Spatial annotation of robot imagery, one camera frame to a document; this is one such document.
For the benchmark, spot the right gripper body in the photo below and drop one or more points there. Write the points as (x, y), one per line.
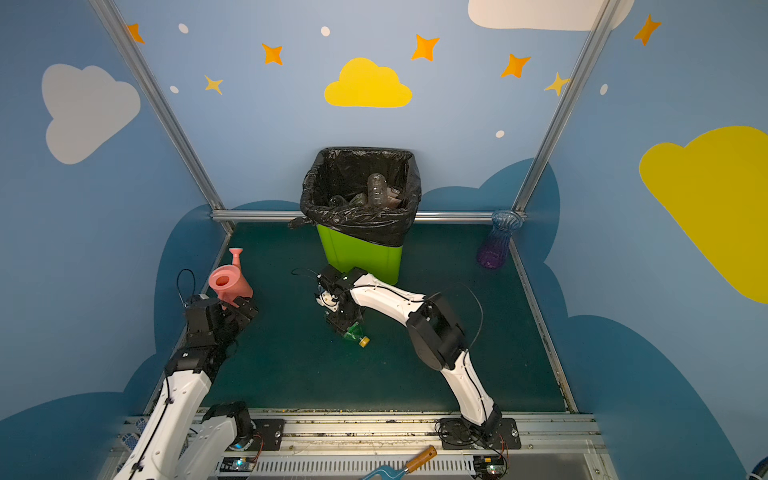
(343, 318)

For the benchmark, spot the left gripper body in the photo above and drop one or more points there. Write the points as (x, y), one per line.
(238, 309)

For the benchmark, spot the crushed green bottle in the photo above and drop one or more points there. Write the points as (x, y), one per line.
(356, 334)

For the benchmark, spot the clear bottle white cap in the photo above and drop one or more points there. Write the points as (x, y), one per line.
(377, 190)

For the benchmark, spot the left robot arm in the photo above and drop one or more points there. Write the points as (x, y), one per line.
(163, 450)

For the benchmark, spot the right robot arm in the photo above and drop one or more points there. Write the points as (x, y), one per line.
(437, 336)

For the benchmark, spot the green plastic bin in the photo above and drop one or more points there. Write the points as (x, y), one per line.
(345, 252)

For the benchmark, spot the pink watering can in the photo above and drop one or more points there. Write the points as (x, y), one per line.
(229, 282)

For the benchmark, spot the pink label crushed bottle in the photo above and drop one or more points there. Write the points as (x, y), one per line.
(394, 199)

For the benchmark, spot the purple ribbed glass vase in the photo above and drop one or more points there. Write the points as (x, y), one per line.
(494, 251)

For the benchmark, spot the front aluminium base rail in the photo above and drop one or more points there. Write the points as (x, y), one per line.
(326, 444)

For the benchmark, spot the aluminium back frame rail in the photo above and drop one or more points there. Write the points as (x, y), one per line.
(439, 217)

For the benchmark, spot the left aluminium frame post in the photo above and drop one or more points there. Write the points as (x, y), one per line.
(113, 22)

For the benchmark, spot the aluminium frame post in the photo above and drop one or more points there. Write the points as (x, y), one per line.
(569, 97)
(113, 22)

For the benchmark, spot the right aluminium frame post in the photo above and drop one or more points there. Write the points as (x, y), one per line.
(569, 97)

